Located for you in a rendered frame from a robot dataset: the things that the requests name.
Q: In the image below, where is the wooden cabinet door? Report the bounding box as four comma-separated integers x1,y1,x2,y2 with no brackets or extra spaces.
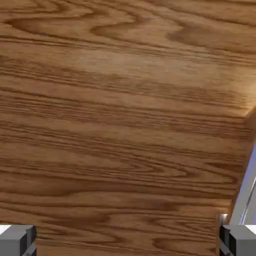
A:
0,211,219,256

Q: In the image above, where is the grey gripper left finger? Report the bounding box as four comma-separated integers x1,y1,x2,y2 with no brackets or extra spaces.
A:
0,224,38,256

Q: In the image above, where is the wooden cabinet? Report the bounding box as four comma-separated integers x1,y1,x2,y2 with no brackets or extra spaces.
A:
0,0,256,256

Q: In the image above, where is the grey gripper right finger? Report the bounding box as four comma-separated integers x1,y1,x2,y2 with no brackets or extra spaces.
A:
218,223,256,256

